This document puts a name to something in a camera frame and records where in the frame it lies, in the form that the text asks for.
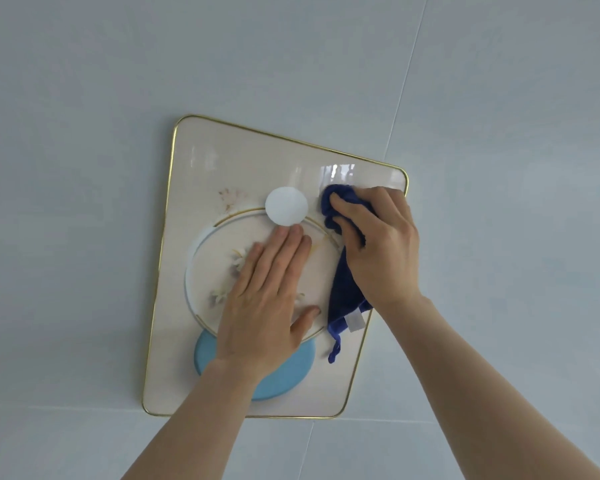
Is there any light blue round disc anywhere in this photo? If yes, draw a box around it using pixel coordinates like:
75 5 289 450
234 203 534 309
194 329 317 402

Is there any white round disc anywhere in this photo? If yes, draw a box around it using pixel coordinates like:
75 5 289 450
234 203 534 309
265 187 309 227

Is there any person's right hand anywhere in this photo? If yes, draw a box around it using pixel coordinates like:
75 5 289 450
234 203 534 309
329 186 422 312

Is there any person's right forearm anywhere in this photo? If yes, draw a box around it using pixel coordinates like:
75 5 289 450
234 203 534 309
378 294 600 480

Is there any gold-framed floral wall panel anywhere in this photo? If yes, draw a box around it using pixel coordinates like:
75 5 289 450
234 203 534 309
141 114 410 420

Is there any person's left forearm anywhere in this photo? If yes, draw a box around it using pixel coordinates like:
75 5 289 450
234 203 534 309
121 359 262 480

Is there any dark blue cleaning cloth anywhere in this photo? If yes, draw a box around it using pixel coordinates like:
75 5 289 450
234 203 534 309
320 184 381 365

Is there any person's left hand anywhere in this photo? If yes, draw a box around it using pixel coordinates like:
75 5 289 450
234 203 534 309
213 224 322 381

